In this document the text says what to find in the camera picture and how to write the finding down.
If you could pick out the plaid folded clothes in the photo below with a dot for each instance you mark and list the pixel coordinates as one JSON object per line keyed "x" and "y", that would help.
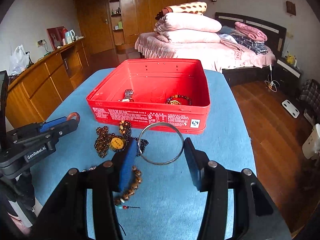
{"x": 249, "y": 40}

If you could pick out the wooden sideboard cabinet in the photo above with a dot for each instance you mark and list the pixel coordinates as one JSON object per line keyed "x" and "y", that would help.
{"x": 39, "y": 90}

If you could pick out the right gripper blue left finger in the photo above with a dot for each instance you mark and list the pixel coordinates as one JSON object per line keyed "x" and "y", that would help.
{"x": 127, "y": 159}

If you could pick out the white electric kettle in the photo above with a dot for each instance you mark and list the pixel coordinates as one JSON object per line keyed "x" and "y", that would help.
{"x": 69, "y": 36}

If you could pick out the pink folded blanket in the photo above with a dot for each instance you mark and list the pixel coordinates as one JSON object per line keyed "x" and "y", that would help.
{"x": 251, "y": 32}

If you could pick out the plaid bag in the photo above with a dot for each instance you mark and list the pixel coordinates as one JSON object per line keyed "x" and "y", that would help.
{"x": 310, "y": 94}

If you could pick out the small wall plaque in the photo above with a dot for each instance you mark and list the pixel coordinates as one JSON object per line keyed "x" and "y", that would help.
{"x": 291, "y": 8}

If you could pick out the white plastic container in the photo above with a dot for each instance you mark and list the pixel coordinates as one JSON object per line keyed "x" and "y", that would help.
{"x": 310, "y": 147}

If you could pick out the silver wrist watch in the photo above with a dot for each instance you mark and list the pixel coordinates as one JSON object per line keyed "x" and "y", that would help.
{"x": 128, "y": 96}

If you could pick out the spotted folded blanket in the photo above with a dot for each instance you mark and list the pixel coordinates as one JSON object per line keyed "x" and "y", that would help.
{"x": 191, "y": 8}

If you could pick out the bed with pink cover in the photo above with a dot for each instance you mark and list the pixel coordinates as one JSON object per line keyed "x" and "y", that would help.
{"x": 238, "y": 66}

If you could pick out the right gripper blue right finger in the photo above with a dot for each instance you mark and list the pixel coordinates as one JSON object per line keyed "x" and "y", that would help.
{"x": 197, "y": 161}

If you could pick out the wooden wardrobe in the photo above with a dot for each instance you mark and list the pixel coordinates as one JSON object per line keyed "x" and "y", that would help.
{"x": 106, "y": 24}

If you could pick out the pink folded quilt stack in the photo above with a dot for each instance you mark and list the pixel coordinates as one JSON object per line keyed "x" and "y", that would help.
{"x": 177, "y": 27}

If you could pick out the red metal tin box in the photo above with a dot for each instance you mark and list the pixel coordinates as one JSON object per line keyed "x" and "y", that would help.
{"x": 164, "y": 90}

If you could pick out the white bathroom scale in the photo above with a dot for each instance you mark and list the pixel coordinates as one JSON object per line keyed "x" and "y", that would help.
{"x": 291, "y": 109}

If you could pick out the silver bangle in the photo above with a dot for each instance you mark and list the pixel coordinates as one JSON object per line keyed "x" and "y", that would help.
{"x": 166, "y": 143}

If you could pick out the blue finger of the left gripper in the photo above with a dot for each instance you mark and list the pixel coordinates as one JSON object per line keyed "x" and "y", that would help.
{"x": 48, "y": 125}

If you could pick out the dark bead necklace yellow pendant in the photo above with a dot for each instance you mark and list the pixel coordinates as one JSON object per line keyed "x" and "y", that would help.
{"x": 118, "y": 143}

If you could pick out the dark nightstand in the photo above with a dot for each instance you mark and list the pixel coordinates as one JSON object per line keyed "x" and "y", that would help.
{"x": 288, "y": 77}

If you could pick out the yellow pikachu toy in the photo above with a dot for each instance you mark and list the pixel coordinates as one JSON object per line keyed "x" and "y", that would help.
{"x": 290, "y": 59}

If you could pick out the white plastic bag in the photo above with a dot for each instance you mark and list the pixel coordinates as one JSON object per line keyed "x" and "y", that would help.
{"x": 19, "y": 61}

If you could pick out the red picture frame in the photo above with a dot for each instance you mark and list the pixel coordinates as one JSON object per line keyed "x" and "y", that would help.
{"x": 56, "y": 35}

